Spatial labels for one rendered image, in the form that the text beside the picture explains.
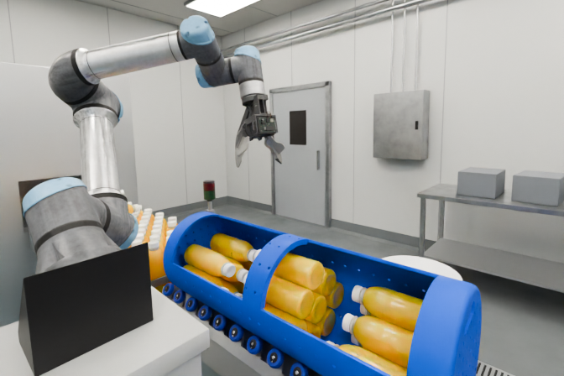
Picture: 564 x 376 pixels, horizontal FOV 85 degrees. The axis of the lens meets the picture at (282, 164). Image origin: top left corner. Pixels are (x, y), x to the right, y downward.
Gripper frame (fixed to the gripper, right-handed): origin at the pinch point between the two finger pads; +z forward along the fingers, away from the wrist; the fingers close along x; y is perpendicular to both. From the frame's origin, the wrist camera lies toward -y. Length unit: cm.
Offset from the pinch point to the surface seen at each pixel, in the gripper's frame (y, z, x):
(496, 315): -47, 133, 229
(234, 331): -6.7, 45.1, -11.6
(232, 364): -8, 54, -13
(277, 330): 14.9, 39.2, -10.4
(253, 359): 0, 51, -10
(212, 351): -16, 52, -15
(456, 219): -108, 69, 318
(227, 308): -3.3, 37.0, -14.3
